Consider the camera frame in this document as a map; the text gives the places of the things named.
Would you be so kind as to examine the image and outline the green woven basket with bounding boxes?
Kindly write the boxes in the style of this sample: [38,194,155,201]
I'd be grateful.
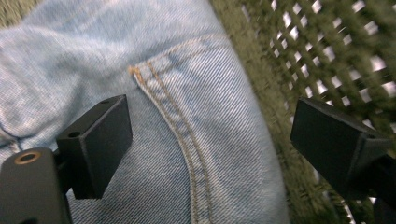
[0,0,396,224]

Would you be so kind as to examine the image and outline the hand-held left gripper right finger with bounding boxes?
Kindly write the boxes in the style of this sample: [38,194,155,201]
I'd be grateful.
[290,97,393,200]

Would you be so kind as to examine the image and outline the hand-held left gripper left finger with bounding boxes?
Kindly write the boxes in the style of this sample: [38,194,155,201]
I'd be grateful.
[55,94,134,200]

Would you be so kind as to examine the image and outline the grey cloth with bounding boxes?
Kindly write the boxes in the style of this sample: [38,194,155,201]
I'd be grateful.
[0,0,292,224]

